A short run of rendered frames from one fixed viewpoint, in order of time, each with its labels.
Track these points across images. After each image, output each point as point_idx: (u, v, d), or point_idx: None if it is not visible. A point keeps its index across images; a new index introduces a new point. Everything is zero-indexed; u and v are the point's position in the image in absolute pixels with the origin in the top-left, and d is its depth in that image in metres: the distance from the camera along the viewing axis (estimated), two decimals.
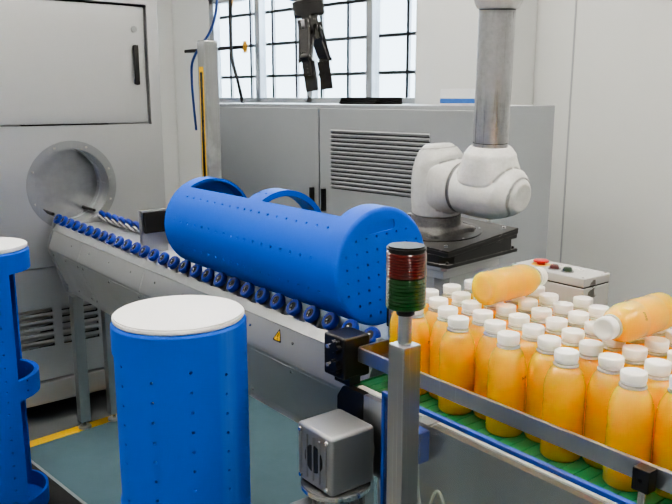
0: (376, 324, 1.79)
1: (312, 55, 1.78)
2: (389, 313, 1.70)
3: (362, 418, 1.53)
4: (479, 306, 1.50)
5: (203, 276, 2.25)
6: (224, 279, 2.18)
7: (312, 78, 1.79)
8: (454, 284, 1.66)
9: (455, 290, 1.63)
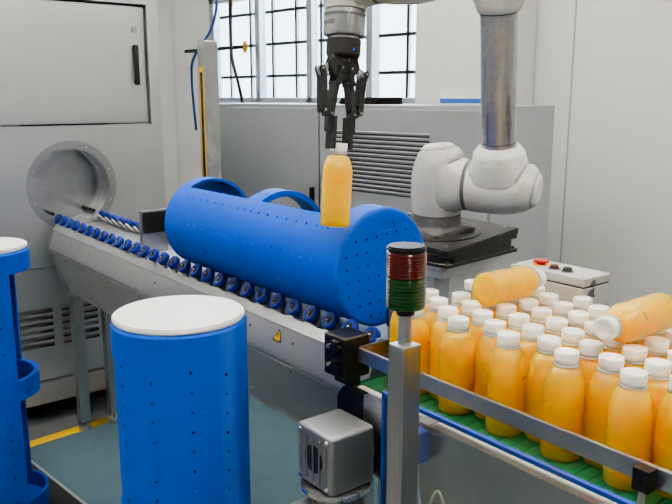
0: (376, 324, 1.79)
1: (346, 110, 1.67)
2: (389, 313, 1.70)
3: (362, 418, 1.53)
4: (479, 306, 1.50)
5: (203, 276, 2.25)
6: (224, 279, 2.18)
7: (347, 136, 1.67)
8: None
9: (340, 146, 1.63)
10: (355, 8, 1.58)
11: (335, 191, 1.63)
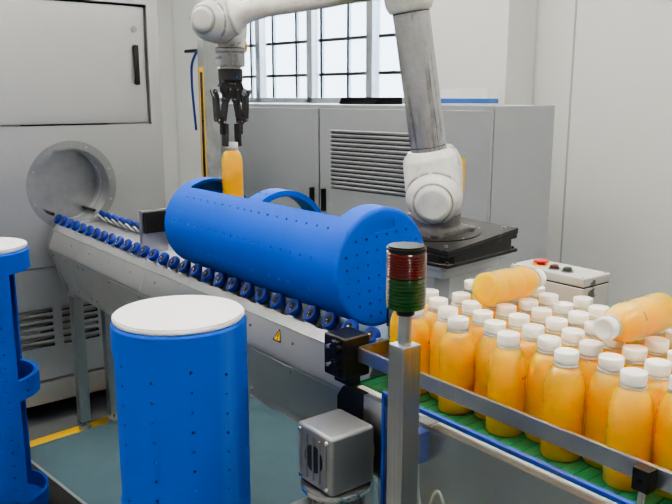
0: (376, 324, 1.79)
1: (236, 118, 2.36)
2: (389, 313, 1.70)
3: (362, 418, 1.53)
4: (479, 306, 1.50)
5: (203, 276, 2.25)
6: (224, 279, 2.18)
7: (238, 136, 2.37)
8: None
9: (232, 144, 2.33)
10: (235, 48, 2.26)
11: (230, 176, 2.34)
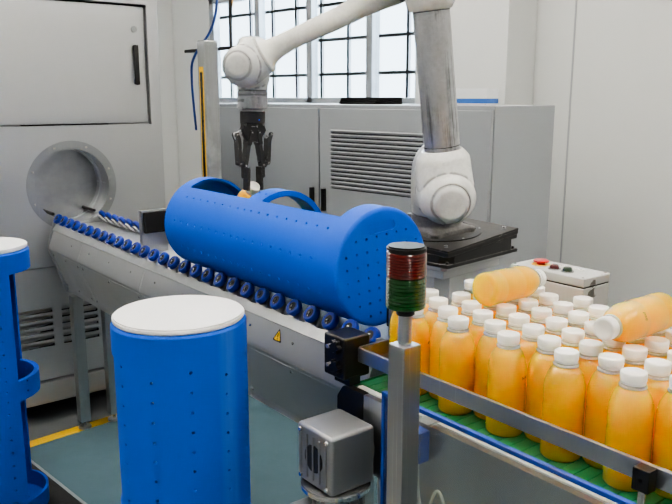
0: (376, 324, 1.79)
1: (258, 161, 2.30)
2: (389, 313, 1.70)
3: (362, 418, 1.53)
4: (479, 306, 1.50)
5: (203, 276, 2.25)
6: (224, 279, 2.18)
7: (259, 179, 2.30)
8: (257, 184, 2.29)
9: (253, 191, 2.27)
10: (258, 91, 2.20)
11: None
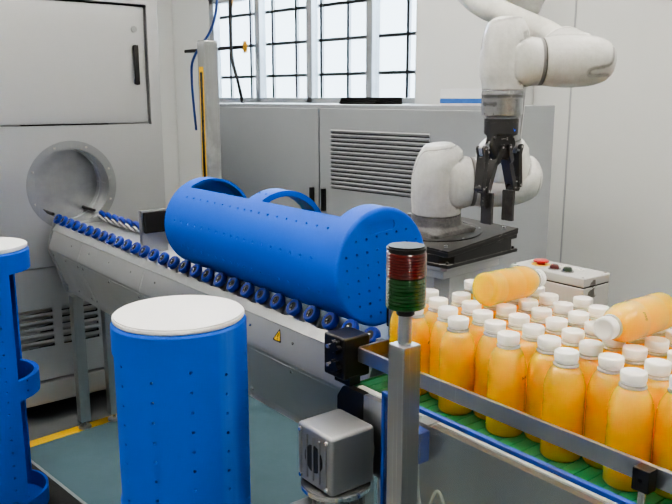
0: (376, 324, 1.79)
1: (505, 183, 1.72)
2: (389, 313, 1.70)
3: (362, 418, 1.53)
4: (479, 306, 1.50)
5: (203, 276, 2.25)
6: (224, 279, 2.18)
7: (507, 207, 1.73)
8: None
9: None
10: (517, 91, 1.61)
11: None
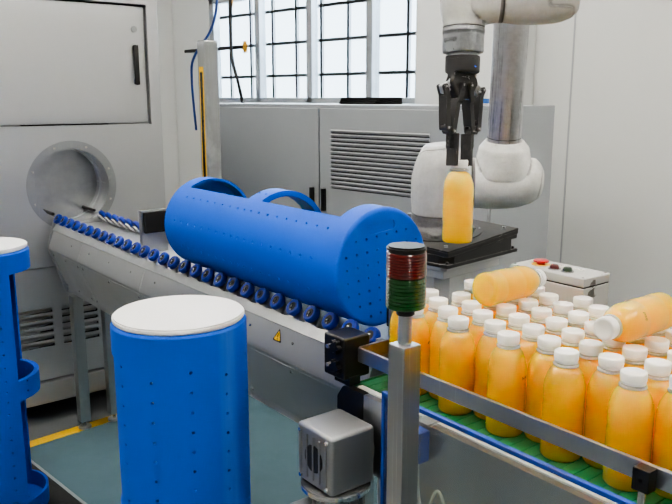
0: (376, 324, 1.79)
1: (464, 126, 1.67)
2: (389, 313, 1.70)
3: (362, 418, 1.53)
4: (479, 306, 1.50)
5: (203, 276, 2.25)
6: (224, 279, 2.18)
7: (465, 152, 1.68)
8: None
9: None
10: (477, 25, 1.58)
11: None
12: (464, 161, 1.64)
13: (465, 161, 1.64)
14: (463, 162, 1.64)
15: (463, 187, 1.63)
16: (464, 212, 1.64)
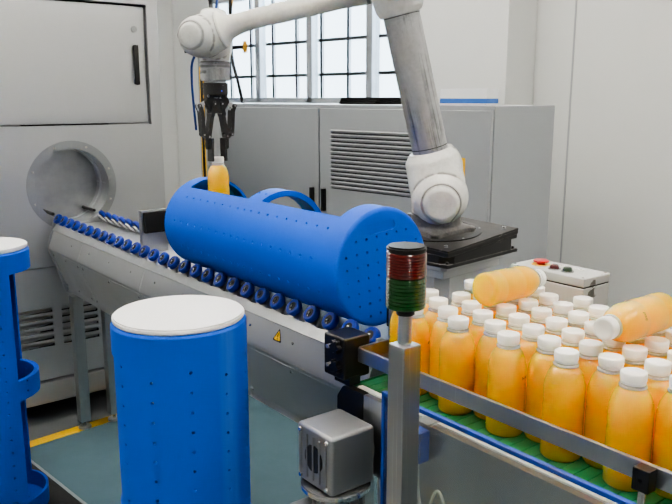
0: (376, 324, 1.79)
1: (222, 132, 2.33)
2: (389, 313, 1.70)
3: (362, 418, 1.53)
4: (479, 306, 1.50)
5: (203, 276, 2.25)
6: (224, 279, 2.18)
7: (223, 151, 2.34)
8: None
9: None
10: (220, 62, 2.23)
11: None
12: (219, 158, 2.31)
13: (220, 158, 2.31)
14: (218, 159, 2.31)
15: (218, 177, 2.30)
16: None
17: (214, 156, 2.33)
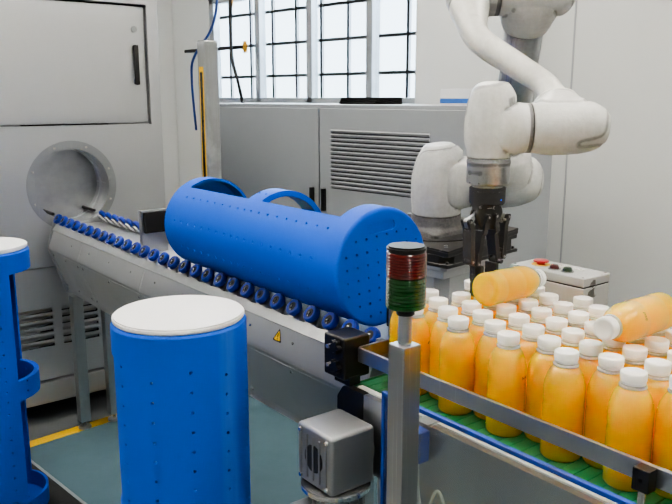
0: (376, 324, 1.79)
1: (488, 253, 1.63)
2: (389, 313, 1.70)
3: (362, 418, 1.53)
4: (479, 306, 1.50)
5: (203, 276, 2.25)
6: (224, 279, 2.18)
7: None
8: None
9: None
10: (503, 160, 1.53)
11: None
12: None
13: None
14: None
15: None
16: None
17: None
